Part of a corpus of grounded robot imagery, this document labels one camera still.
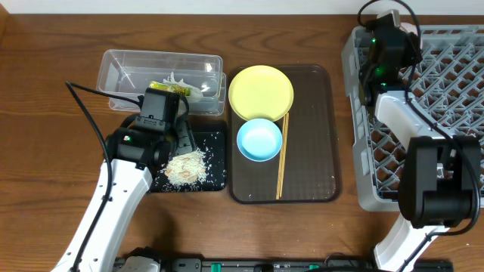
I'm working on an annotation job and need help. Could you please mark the white plastic bag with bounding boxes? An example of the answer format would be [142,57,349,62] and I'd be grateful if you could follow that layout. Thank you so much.
[162,72,211,103]

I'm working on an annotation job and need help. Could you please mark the clear plastic waste bin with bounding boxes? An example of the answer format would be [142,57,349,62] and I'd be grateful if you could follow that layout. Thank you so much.
[97,49,226,116]

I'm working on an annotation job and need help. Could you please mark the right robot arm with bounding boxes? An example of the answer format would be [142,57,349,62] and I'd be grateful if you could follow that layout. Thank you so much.
[358,14,481,271]

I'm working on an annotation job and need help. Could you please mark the pink shallow bowl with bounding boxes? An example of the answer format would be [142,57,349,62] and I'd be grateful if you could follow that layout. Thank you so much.
[399,23,417,35]

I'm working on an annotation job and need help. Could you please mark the light blue bowl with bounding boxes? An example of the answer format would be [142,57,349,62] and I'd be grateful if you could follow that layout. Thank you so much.
[236,119,283,162]

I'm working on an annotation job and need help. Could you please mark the rice food waste pile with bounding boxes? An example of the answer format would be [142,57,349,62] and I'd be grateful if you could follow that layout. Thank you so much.
[158,138,227,190]

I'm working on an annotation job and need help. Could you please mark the black waste tray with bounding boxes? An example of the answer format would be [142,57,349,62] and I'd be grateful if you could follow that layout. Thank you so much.
[147,122,228,193]

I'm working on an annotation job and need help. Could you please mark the grey dishwasher rack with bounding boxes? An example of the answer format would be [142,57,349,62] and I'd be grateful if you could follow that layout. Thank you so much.
[342,25,483,212]

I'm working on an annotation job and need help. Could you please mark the right wooden chopstick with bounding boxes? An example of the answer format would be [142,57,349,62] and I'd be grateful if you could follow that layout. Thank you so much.
[278,112,290,200]

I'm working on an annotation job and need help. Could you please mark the yellow round plate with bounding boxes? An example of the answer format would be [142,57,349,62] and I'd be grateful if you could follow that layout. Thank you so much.
[228,65,294,122]

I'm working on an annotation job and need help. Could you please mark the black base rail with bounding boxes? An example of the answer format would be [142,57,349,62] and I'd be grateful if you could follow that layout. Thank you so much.
[113,247,455,272]

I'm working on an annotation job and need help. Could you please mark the yellow green snack wrapper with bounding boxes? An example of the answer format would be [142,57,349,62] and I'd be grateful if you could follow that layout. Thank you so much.
[149,81,191,96]

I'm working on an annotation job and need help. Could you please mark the brown serving tray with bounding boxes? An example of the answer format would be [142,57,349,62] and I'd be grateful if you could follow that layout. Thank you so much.
[227,64,342,204]

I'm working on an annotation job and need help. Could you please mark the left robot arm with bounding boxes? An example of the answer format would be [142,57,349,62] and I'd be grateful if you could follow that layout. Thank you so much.
[54,88,196,271]

